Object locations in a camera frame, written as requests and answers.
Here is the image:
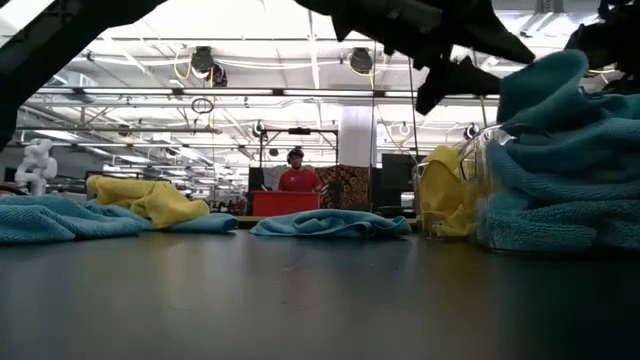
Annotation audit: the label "yellow cloths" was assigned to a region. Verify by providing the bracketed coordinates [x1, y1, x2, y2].
[411, 143, 484, 240]

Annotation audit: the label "large yellow microfiber towel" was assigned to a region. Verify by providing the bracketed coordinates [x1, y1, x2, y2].
[418, 144, 480, 238]

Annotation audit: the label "blue towel with white tag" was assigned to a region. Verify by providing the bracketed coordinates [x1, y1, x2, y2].
[0, 193, 147, 245]

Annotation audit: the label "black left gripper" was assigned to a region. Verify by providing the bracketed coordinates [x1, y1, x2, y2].
[294, 0, 537, 117]

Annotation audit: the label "black overhead frame beam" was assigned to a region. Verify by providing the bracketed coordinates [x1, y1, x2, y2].
[34, 87, 501, 99]

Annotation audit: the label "black ceiling cable reel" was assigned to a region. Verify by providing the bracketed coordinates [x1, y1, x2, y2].
[189, 45, 216, 80]
[348, 46, 375, 76]

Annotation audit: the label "clear plastic basket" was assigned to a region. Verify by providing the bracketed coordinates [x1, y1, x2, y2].
[455, 123, 640, 255]

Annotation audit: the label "patterned fabric partition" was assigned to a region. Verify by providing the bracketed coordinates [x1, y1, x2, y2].
[314, 164, 372, 212]

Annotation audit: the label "teal microfiber towel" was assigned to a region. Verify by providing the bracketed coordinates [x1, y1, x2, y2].
[496, 48, 640, 146]

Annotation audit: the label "black partition panel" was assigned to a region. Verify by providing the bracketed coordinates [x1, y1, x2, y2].
[370, 152, 426, 214]

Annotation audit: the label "large blue microfiber towel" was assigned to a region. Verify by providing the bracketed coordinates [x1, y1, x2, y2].
[477, 117, 640, 252]

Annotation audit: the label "black camera rig frame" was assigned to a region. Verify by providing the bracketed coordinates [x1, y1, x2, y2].
[258, 127, 340, 169]

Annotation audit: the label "red plastic bin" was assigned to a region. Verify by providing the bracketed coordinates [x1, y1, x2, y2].
[250, 190, 322, 218]

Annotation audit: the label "person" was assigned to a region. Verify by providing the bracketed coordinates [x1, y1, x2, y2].
[276, 147, 325, 194]

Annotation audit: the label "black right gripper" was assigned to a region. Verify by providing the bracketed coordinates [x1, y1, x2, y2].
[564, 0, 640, 71]

